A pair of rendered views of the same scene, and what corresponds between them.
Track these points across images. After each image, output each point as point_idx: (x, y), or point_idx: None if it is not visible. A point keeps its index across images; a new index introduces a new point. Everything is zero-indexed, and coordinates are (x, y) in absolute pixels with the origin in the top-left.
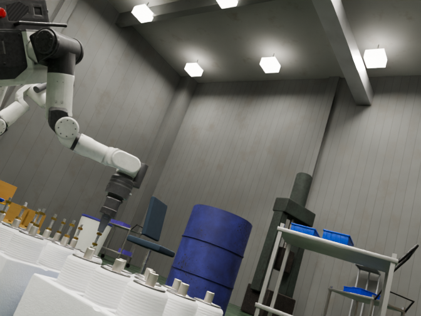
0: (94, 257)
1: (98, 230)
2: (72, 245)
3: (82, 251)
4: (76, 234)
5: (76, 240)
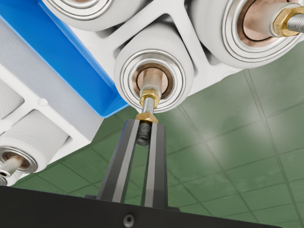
0: (121, 91)
1: (125, 121)
2: (256, 16)
3: (130, 55)
4: (300, 18)
5: (269, 30)
